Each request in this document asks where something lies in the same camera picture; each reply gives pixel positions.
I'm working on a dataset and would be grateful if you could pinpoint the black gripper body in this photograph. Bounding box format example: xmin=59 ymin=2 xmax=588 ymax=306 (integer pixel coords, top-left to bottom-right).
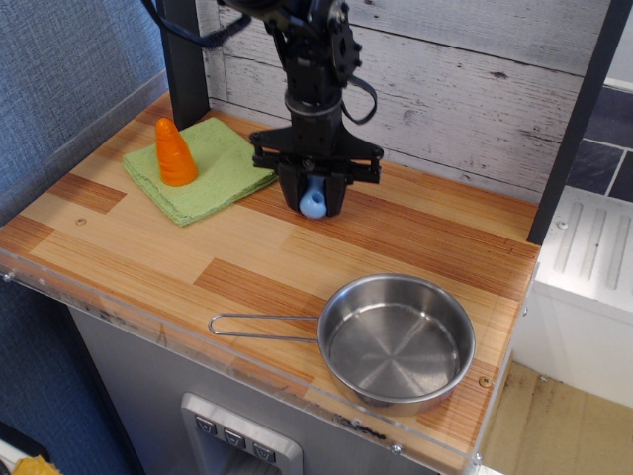
xmin=249 ymin=101 xmax=384 ymax=184

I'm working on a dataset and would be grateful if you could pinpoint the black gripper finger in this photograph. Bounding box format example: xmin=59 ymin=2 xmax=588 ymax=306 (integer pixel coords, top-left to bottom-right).
xmin=323 ymin=172 xmax=349 ymax=218
xmin=277 ymin=163 xmax=307 ymax=213

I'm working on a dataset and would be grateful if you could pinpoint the blue plastic toy spoon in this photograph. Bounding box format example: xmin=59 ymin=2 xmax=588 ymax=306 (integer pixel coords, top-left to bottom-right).
xmin=300 ymin=175 xmax=327 ymax=219

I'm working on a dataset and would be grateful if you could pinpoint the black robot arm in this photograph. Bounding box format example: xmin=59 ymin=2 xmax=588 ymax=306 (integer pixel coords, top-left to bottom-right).
xmin=227 ymin=1 xmax=384 ymax=218

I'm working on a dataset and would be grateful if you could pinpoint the green folded cloth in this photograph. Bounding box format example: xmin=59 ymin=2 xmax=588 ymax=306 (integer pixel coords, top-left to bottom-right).
xmin=123 ymin=118 xmax=276 ymax=227

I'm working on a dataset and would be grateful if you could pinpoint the orange toy carrot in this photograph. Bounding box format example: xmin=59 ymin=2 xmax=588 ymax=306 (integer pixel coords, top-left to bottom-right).
xmin=155 ymin=118 xmax=198 ymax=187

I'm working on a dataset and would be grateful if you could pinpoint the stainless steel pan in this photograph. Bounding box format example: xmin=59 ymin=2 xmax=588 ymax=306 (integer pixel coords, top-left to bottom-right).
xmin=208 ymin=273 xmax=478 ymax=417

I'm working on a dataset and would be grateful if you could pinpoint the grey toy dispenser panel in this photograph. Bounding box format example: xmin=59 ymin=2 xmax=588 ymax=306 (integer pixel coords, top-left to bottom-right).
xmin=181 ymin=393 xmax=304 ymax=474

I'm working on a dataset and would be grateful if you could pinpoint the white ribbed appliance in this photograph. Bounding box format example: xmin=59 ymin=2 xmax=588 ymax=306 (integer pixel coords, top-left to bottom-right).
xmin=512 ymin=187 xmax=632 ymax=406

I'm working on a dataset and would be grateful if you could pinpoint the yellow object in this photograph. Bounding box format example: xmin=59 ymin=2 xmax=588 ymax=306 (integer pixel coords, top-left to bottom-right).
xmin=12 ymin=456 xmax=61 ymax=475

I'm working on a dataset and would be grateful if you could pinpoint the black cable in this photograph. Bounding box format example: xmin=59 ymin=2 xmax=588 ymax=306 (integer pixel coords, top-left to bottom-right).
xmin=140 ymin=0 xmax=379 ymax=126

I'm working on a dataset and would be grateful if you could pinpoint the black vertical post right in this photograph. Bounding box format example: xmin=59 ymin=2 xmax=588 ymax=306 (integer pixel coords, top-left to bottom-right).
xmin=527 ymin=0 xmax=632 ymax=245

